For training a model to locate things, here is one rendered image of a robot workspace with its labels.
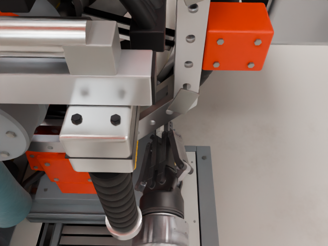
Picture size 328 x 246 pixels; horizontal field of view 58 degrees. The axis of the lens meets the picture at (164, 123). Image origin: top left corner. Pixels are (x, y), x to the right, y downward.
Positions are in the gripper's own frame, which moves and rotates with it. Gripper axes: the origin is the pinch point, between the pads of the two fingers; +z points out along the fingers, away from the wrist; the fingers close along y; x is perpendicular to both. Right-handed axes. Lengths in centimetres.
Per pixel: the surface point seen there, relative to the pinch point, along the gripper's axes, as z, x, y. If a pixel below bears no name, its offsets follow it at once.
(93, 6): 21.5, 20.2, -1.8
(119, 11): 21.6, 15.6, 1.1
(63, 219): -2, -12, -60
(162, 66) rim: 5.3, 7.7, 7.0
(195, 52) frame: -4.1, 11.8, 18.2
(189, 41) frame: -3.8, 13.6, 18.7
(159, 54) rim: 10.3, 7.3, 5.8
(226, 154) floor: 33, -64, -26
